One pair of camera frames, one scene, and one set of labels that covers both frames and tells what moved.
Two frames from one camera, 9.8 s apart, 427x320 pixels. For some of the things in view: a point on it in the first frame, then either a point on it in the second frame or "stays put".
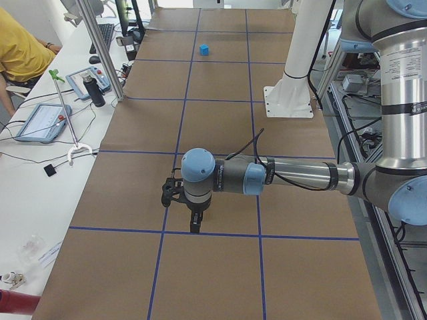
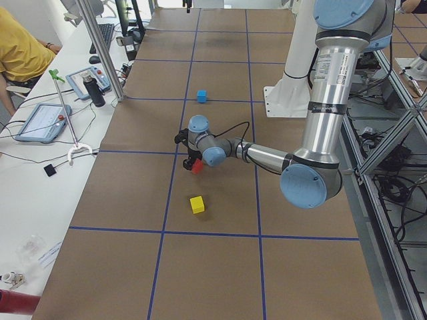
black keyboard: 107,31 stays put
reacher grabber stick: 54,74 stays put
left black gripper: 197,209 to 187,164
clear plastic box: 29,249 stays put
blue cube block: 204,49 to 201,96
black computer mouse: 94,59 stays put
